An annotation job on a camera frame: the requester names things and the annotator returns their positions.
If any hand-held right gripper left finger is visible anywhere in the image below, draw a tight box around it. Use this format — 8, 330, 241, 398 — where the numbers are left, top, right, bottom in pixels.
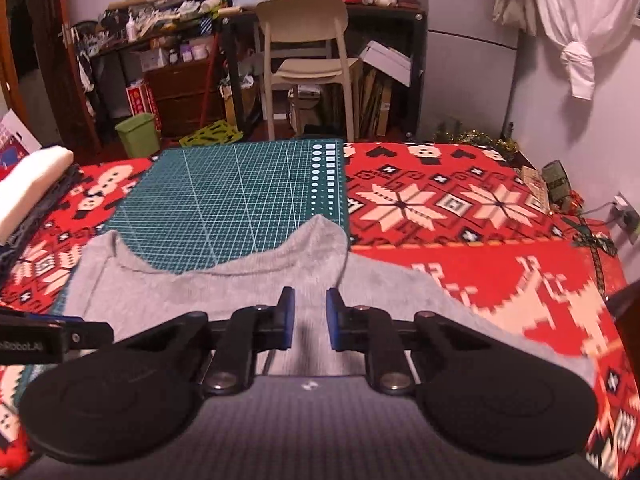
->
112, 286, 296, 395

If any green waste bin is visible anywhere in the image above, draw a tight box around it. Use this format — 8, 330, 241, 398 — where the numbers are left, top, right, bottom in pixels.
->
115, 112, 162, 158

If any large red white box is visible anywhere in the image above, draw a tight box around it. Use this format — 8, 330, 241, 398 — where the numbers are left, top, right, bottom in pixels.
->
0, 109, 43, 181

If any grey knit shirt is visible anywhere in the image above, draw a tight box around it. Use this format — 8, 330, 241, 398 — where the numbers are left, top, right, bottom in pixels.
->
62, 214, 598, 391

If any small red box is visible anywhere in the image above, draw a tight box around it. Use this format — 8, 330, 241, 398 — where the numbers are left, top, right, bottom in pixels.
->
125, 82, 163, 133

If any red patterned blanket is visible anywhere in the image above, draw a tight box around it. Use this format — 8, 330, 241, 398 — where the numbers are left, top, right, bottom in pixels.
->
0, 141, 633, 480

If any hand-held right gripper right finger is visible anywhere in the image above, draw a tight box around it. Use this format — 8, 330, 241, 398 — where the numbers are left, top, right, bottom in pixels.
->
325, 287, 493, 395

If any wooden drawer cabinet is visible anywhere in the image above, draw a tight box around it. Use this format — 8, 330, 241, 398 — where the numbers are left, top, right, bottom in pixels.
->
145, 57, 226, 136

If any green pouch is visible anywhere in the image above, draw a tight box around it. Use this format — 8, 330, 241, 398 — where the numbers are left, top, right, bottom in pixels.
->
541, 160, 571, 198

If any white knotted curtain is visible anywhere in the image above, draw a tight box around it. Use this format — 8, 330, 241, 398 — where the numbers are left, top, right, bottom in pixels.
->
532, 0, 640, 101

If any red gift box with ribbon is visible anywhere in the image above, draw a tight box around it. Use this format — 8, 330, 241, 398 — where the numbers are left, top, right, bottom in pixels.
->
552, 205, 628, 306

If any white flat box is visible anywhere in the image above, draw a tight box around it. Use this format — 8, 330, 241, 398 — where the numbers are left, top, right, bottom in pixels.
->
359, 40, 413, 88

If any green cutting mat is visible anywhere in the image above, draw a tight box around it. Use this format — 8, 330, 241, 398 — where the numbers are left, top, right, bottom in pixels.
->
15, 137, 351, 401

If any lime green plastic crate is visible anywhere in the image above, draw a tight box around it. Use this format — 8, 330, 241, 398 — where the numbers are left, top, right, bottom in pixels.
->
179, 120, 244, 147

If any grey refrigerator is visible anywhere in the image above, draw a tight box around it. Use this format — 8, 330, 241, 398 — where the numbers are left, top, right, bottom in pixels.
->
420, 0, 523, 138

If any black frame desk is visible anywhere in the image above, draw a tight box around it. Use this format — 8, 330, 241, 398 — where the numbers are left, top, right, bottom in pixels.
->
220, 2, 428, 138

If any wall socket with charger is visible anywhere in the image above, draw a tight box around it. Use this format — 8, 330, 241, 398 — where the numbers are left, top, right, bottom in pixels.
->
612, 192, 640, 241

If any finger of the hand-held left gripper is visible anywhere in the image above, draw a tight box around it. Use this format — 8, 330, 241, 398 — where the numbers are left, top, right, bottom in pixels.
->
62, 323, 115, 350
0, 311, 86, 327

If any beige patterned gift box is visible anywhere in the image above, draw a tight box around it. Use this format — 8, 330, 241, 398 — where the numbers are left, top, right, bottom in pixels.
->
520, 165, 551, 211

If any beige plastic chair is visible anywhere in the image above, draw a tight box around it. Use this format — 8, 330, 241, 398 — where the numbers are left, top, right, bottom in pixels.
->
256, 0, 362, 143

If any tinsel garland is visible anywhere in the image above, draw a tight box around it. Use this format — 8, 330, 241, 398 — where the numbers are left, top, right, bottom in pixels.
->
432, 120, 521, 153

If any cluttered wooden shelf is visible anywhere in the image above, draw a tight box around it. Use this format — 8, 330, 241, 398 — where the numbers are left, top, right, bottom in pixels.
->
95, 0, 226, 56

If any brown wooden door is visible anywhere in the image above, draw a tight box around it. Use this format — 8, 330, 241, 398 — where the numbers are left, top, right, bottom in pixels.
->
25, 0, 101, 153

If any dark striped folded garment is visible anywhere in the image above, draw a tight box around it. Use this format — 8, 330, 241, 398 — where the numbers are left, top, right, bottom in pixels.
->
0, 162, 83, 281

